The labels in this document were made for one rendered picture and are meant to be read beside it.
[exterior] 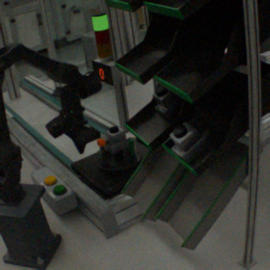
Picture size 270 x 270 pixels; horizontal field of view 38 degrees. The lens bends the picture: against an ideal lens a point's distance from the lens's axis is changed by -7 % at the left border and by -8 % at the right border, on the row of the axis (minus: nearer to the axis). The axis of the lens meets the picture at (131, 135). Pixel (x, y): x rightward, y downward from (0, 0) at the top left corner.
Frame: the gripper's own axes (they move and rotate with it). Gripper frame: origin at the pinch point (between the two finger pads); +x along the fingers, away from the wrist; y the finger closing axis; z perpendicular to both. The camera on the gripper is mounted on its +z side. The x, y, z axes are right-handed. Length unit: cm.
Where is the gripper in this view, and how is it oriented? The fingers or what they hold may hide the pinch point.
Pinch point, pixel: (79, 143)
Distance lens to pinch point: 122.2
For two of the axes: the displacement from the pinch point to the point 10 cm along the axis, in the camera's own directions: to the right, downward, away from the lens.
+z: -8.1, 3.7, -4.5
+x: 1.3, 8.7, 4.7
